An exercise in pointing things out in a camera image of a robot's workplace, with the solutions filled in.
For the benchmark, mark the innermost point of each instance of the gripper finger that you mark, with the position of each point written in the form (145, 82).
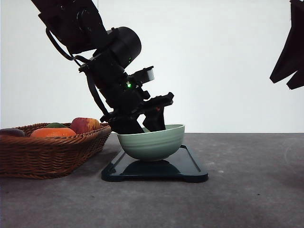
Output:
(297, 80)
(292, 56)

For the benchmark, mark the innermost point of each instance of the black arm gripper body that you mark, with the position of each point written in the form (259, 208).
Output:
(125, 97)

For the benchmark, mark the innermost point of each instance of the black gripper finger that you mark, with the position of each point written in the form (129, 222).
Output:
(155, 120)
(126, 122)

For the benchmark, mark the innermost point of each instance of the green ceramic bowl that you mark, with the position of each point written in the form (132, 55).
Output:
(154, 145)

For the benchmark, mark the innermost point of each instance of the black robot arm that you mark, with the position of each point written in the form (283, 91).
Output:
(79, 27)

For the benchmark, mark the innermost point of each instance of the brown wicker basket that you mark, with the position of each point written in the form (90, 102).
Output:
(46, 158)

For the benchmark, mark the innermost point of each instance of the red yellow apple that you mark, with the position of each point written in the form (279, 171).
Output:
(85, 124)

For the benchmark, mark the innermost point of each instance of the dark rectangular tray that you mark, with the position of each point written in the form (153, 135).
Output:
(181, 166)

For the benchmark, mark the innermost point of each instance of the green avocado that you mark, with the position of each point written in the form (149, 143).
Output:
(55, 125)

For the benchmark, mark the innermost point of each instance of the orange fruit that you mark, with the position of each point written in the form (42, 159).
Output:
(53, 132)

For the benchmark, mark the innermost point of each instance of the dark red apple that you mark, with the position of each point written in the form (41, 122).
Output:
(12, 132)

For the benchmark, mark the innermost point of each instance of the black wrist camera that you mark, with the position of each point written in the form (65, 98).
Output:
(144, 75)

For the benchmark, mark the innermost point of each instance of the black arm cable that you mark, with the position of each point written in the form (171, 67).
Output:
(85, 69)

